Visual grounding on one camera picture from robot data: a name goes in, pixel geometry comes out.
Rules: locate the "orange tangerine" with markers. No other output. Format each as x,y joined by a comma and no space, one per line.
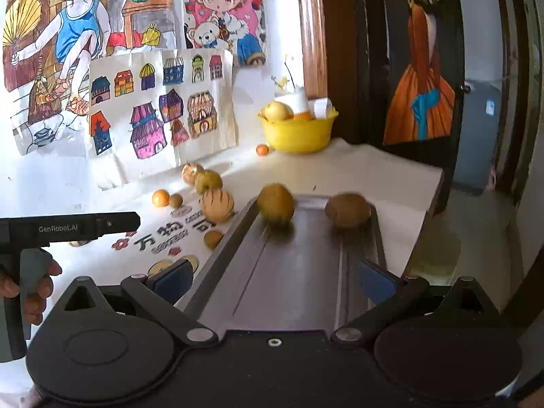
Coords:
160,198

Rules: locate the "wooden door frame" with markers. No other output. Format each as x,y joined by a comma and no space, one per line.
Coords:
312,17

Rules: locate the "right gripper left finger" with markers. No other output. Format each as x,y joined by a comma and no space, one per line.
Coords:
154,298

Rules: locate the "yellow pear in bowl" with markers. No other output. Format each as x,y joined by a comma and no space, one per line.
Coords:
277,111

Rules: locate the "person's left hand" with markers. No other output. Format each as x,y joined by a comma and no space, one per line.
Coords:
35,304

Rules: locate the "girl with teddy drawing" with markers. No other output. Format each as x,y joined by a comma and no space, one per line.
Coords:
236,25

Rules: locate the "yellow plastic bowl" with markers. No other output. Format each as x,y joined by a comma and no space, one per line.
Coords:
299,136

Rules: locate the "houses drawing paper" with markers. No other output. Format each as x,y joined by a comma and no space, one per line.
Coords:
156,110

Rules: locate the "small brown longan fruit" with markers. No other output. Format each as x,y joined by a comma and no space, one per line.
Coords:
175,201

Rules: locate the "white cup in bowl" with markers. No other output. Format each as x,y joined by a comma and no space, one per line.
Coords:
296,100

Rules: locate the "small tangerine near bowl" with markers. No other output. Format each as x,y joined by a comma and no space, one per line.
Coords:
262,150

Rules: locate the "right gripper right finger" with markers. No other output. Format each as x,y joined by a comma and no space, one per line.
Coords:
392,298

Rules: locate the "striped round melon back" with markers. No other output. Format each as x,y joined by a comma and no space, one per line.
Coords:
190,171

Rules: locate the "boy with fan drawing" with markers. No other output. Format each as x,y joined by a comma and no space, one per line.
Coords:
48,46

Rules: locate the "orange fruit in bowl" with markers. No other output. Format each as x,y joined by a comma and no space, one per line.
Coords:
307,116

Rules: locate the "grey refrigerator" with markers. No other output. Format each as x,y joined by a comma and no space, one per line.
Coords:
478,136

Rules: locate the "yellow-green pear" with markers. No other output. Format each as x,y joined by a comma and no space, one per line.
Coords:
207,180

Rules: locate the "yellow flower twig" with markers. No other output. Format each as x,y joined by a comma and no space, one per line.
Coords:
285,83

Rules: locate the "metal baking tray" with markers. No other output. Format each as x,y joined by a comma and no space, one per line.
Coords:
300,277

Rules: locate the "brown-yellow oval mango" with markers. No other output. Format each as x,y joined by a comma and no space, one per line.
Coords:
276,204

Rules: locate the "lady in orange dress painting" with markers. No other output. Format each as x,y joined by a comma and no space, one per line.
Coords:
422,106

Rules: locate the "striped pepino melon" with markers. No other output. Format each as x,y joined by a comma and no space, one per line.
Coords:
217,205

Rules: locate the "white printed table cloth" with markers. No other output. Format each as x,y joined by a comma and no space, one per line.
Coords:
173,224

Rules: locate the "brown kiwi fruit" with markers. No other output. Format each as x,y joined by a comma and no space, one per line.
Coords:
348,210

